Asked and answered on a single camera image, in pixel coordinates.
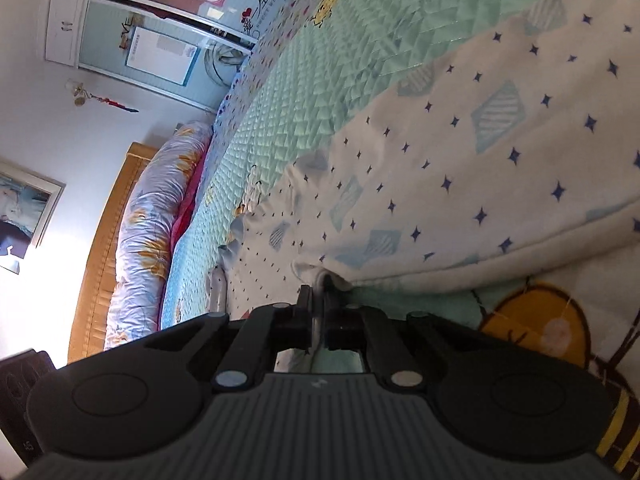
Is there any white patterned baby garment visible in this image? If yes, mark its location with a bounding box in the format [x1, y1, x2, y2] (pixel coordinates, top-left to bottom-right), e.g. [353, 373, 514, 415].
[207, 0, 640, 373]

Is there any wooden headboard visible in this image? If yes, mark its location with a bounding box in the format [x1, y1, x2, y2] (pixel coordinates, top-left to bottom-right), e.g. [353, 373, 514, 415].
[67, 142, 157, 363]

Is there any floral long pillow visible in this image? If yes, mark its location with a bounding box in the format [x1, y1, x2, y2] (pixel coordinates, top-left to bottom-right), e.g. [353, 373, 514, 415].
[104, 122, 212, 350]

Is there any magenta bed sheet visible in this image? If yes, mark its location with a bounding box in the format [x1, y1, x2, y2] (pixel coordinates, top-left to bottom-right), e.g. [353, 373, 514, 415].
[157, 152, 206, 328]

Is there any electric fan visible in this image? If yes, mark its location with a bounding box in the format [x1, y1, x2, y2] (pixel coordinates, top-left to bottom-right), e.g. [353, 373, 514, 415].
[204, 44, 247, 88]

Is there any mint green bee quilt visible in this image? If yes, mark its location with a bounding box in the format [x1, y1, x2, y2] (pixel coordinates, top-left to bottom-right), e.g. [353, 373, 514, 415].
[171, 0, 639, 479]

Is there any pale blue sliding wardrobe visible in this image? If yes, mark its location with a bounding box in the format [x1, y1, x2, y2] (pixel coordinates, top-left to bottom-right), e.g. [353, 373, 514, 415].
[78, 0, 284, 112]

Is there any white upper cabinet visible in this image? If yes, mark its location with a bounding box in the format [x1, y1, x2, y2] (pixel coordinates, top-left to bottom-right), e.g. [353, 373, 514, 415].
[43, 0, 89, 68]

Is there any framed wall picture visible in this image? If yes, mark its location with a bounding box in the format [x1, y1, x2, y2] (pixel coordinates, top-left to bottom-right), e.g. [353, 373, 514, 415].
[0, 158, 65, 275]

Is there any hanging wall ornament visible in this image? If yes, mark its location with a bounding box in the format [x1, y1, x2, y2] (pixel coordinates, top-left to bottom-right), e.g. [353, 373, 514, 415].
[65, 79, 139, 114]

